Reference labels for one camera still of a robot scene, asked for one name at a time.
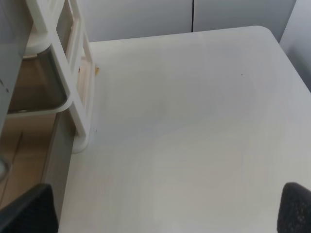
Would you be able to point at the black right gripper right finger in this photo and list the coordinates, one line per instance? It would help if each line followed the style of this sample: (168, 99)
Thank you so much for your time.
(294, 215)

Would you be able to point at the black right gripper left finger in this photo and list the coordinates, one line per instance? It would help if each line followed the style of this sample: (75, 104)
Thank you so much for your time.
(32, 212)

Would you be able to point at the smoky drawer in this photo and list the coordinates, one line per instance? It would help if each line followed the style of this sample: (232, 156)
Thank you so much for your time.
(39, 150)
(39, 88)

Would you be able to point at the white plastic drawer cabinet frame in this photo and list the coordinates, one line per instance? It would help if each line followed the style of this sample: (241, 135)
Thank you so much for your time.
(75, 65)

